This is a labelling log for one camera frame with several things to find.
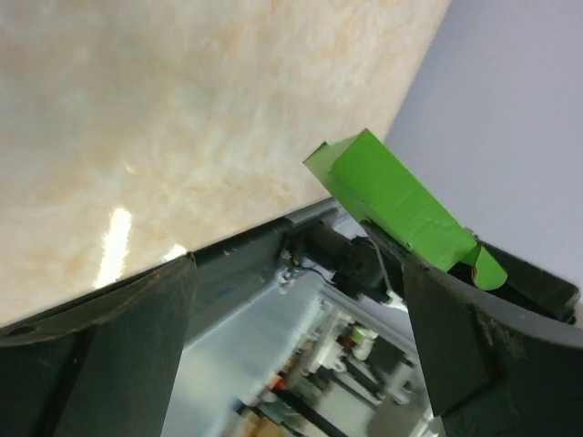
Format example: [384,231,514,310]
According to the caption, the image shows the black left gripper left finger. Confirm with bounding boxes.
[1,255,196,436]

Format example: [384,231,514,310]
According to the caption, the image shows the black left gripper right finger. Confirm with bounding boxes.
[404,259,582,436]

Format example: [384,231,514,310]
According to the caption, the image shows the green paper box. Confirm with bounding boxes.
[303,129,507,290]

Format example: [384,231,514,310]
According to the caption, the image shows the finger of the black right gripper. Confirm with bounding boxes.
[363,222,578,323]

